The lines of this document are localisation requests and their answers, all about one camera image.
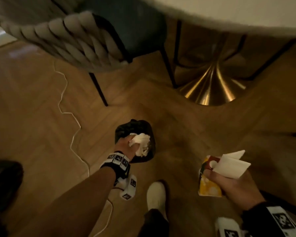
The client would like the person's left hand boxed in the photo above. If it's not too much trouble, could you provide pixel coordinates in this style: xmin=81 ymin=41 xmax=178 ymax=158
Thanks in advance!
xmin=114 ymin=135 xmax=139 ymax=161

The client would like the person's right hand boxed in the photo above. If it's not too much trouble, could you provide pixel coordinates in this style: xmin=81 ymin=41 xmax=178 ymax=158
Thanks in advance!
xmin=203 ymin=168 xmax=266 ymax=211

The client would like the white tissue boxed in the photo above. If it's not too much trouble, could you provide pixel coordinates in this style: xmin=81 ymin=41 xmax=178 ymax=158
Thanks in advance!
xmin=129 ymin=133 xmax=151 ymax=157

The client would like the yellow snack packet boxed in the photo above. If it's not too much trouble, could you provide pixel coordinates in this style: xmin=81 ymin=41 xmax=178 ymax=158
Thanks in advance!
xmin=198 ymin=155 xmax=223 ymax=197

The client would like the white napkin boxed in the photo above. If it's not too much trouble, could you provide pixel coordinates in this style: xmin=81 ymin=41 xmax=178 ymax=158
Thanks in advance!
xmin=210 ymin=150 xmax=251 ymax=180

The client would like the person's left forearm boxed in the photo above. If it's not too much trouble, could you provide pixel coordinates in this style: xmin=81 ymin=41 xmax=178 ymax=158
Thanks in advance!
xmin=13 ymin=166 xmax=117 ymax=237

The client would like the black trash bag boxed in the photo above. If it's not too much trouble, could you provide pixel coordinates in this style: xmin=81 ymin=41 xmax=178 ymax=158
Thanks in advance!
xmin=115 ymin=119 xmax=156 ymax=164

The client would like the white shoe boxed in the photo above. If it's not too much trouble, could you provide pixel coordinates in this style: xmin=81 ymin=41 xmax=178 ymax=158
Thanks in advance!
xmin=147 ymin=182 xmax=168 ymax=222

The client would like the person's dark trouser leg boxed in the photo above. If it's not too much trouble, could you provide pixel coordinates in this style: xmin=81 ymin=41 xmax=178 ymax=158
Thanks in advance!
xmin=138 ymin=208 xmax=170 ymax=237

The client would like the black marker strap left wrist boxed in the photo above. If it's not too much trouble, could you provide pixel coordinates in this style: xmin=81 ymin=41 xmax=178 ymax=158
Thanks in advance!
xmin=100 ymin=151 xmax=131 ymax=180

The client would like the black marker strap wrist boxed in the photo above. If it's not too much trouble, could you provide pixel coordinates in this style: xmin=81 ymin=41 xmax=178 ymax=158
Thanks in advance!
xmin=241 ymin=201 xmax=296 ymax=237
xmin=100 ymin=151 xmax=131 ymax=180

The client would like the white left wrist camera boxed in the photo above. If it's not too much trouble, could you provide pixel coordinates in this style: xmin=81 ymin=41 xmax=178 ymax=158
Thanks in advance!
xmin=113 ymin=174 xmax=137 ymax=201

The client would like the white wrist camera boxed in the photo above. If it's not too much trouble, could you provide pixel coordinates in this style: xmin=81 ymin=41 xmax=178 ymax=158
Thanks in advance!
xmin=113 ymin=174 xmax=137 ymax=201
xmin=215 ymin=217 xmax=247 ymax=237

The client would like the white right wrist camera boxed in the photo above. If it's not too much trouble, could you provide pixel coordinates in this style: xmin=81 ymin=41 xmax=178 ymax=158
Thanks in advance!
xmin=215 ymin=217 xmax=247 ymax=237

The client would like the white cable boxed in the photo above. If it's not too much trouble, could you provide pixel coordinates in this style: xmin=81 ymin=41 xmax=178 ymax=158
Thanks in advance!
xmin=53 ymin=60 xmax=113 ymax=237

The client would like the black marker strap right wrist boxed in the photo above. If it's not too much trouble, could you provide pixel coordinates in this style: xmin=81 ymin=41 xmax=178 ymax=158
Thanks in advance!
xmin=241 ymin=201 xmax=296 ymax=237

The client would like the gold table pedestal base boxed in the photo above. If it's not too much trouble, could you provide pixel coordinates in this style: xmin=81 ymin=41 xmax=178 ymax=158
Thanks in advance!
xmin=179 ymin=34 xmax=247 ymax=106

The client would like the rope back chair teal seat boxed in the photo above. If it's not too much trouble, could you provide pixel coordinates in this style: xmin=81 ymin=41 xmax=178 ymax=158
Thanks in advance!
xmin=0 ymin=0 xmax=178 ymax=107

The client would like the black metal chair frame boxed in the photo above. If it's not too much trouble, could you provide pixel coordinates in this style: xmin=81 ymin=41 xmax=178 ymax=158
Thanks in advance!
xmin=173 ymin=20 xmax=296 ymax=81

